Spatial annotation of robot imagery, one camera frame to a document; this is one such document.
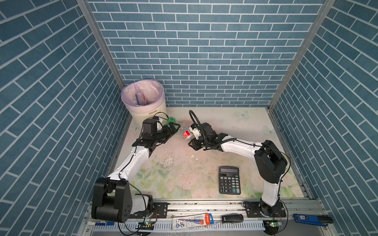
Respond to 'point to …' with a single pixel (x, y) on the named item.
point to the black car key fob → (232, 218)
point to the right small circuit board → (274, 223)
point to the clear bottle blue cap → (141, 99)
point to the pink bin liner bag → (154, 91)
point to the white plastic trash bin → (137, 114)
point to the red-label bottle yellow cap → (186, 134)
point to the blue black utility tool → (323, 221)
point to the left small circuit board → (146, 225)
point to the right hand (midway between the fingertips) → (188, 142)
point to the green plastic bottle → (171, 119)
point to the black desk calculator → (229, 179)
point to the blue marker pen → (104, 223)
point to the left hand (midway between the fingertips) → (177, 129)
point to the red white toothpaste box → (192, 221)
